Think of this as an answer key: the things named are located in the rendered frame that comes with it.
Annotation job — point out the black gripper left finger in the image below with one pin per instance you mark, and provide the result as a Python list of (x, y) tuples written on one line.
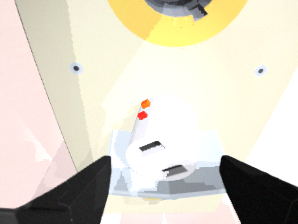
[(79, 200)]

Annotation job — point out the white cylinder with two slots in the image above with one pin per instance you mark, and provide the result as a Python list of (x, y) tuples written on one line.
[(163, 141)]

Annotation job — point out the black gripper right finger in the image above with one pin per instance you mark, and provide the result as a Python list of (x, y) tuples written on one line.
[(256, 196)]

